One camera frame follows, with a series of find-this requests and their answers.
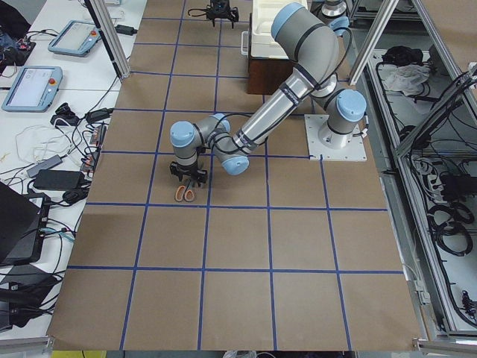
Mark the black laptop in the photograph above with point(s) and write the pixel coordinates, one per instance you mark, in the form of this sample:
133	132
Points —
22	219

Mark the black power adapter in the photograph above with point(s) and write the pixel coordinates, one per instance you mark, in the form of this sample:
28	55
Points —
59	180

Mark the aluminium frame post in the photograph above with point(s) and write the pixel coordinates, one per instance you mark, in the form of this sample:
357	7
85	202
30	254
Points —
103	22
379	23

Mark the aluminium frame post left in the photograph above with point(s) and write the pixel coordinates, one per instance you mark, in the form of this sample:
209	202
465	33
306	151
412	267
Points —
103	22

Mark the white crumpled cloth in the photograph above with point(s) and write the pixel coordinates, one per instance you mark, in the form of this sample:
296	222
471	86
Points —
407	79

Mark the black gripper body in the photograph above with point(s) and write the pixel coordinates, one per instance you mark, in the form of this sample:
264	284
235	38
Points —
185	171
222	12

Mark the small black power brick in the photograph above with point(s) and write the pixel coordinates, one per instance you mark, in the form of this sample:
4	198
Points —
125	29

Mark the white foam box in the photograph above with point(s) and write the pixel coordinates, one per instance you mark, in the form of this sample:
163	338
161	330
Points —
257	40

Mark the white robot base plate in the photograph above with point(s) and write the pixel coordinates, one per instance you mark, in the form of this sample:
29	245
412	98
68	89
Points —
325	145

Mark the teach pendant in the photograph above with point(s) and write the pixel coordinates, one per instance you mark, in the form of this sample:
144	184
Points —
76	39
34	89

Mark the dark wooden drawer cabinet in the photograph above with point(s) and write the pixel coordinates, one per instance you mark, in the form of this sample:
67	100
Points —
265	75

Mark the orange handled scissors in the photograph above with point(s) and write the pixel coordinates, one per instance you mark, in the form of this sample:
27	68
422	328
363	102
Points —
185	191

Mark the grey usb hub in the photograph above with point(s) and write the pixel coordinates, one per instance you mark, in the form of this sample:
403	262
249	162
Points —
44	165

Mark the aluminium frame post right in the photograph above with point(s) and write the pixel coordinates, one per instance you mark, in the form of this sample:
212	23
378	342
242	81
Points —
379	23

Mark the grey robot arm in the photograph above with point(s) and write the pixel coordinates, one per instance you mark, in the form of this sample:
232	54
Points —
313	47

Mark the upper teach pendant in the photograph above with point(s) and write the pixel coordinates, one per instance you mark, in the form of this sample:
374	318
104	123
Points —
76	39

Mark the lower teach pendant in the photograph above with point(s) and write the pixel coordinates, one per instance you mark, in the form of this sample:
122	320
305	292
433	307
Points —
34	89

